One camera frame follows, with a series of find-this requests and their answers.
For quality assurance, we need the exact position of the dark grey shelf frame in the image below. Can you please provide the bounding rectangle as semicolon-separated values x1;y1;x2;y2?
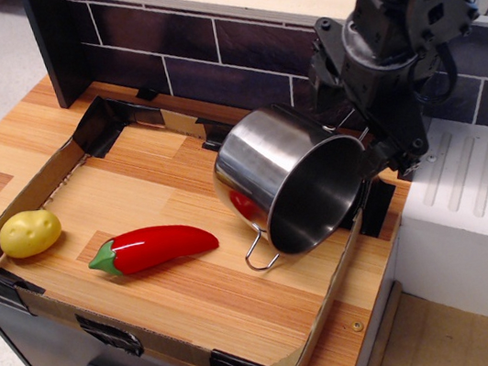
22;0;92;108

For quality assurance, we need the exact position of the stainless steel pot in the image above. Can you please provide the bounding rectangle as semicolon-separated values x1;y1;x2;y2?
213;105;369;257

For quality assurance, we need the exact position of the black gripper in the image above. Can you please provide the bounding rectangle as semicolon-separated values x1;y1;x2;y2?
308;17;428;180

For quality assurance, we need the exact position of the red toy chili pepper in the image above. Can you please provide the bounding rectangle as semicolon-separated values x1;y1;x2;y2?
88;225;219;276

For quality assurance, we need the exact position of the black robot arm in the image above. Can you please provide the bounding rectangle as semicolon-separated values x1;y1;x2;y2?
308;0;479;178

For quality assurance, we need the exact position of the cardboard fence with black tape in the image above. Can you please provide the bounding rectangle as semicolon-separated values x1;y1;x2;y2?
0;98;392;366

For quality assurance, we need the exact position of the yellow toy potato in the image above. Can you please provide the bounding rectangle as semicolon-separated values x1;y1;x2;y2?
0;209;62;259

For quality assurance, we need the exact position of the white toy sink drainboard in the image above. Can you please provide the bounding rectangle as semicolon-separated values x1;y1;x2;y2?
395;119;488;316

